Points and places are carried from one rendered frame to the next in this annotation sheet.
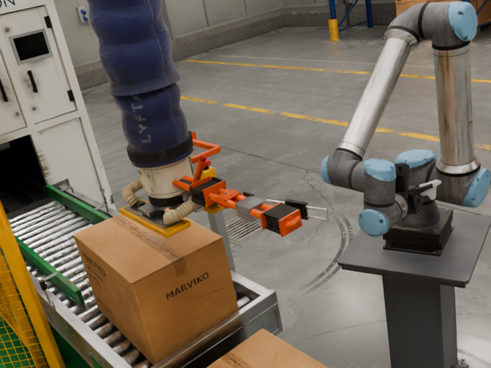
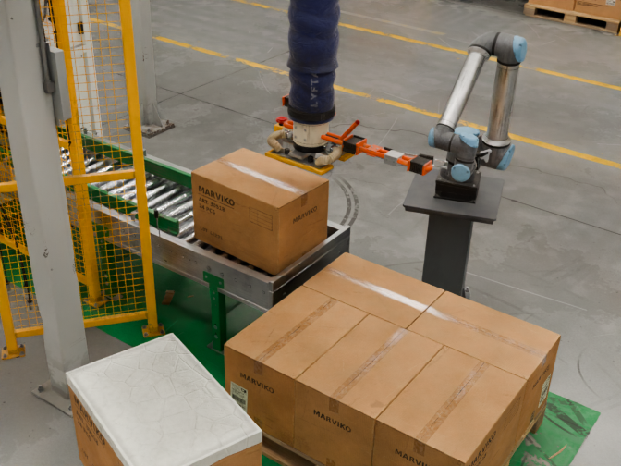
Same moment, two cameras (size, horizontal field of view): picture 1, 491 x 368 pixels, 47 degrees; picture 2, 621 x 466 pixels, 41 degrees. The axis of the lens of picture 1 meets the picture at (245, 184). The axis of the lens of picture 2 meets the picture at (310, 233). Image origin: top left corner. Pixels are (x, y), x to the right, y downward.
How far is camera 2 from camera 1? 239 cm
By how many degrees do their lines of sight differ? 19
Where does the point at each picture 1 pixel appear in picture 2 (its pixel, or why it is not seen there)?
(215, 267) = (321, 202)
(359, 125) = (454, 109)
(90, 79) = not seen: outside the picture
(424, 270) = (467, 212)
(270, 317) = (344, 247)
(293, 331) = not seen: hidden behind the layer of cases
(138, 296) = (280, 218)
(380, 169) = (471, 140)
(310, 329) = not seen: hidden behind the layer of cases
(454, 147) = (499, 128)
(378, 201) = (467, 160)
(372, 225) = (460, 174)
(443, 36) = (506, 57)
